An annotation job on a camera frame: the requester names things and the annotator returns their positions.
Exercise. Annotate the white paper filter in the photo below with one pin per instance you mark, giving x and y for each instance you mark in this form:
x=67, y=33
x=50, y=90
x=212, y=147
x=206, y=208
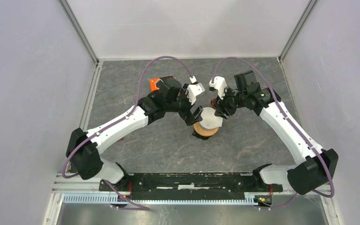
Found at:
x=209, y=119

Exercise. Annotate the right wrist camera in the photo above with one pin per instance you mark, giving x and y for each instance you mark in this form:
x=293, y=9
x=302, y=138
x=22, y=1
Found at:
x=218, y=84

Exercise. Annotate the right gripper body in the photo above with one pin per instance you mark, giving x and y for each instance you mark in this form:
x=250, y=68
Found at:
x=231, y=101

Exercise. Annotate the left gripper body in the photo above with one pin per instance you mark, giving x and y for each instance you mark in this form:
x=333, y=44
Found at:
x=183, y=106

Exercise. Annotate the aluminium frame rail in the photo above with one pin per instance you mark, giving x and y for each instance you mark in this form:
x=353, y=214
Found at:
x=64, y=187

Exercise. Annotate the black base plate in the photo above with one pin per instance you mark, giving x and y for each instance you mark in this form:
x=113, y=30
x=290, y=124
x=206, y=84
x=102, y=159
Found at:
x=191, y=186

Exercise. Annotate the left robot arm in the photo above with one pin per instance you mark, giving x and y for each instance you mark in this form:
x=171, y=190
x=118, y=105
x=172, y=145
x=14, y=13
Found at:
x=85, y=147

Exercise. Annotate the wooden ring holder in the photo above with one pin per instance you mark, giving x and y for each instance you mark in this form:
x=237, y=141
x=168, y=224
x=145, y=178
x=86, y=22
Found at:
x=205, y=132

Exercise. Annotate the coffee filter box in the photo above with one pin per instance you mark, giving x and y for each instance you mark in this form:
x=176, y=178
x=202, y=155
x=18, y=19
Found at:
x=163, y=83

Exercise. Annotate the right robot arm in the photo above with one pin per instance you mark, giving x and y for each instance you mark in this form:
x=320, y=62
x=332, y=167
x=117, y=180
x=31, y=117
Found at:
x=314, y=166

